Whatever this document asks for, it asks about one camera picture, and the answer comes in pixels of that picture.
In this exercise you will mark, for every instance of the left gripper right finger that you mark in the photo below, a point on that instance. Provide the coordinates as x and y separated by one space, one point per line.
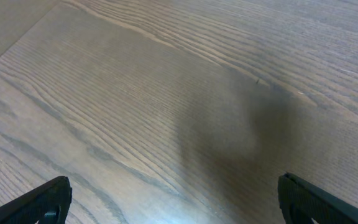
304 203

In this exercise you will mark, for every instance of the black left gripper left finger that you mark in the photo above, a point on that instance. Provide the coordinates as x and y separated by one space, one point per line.
48 203

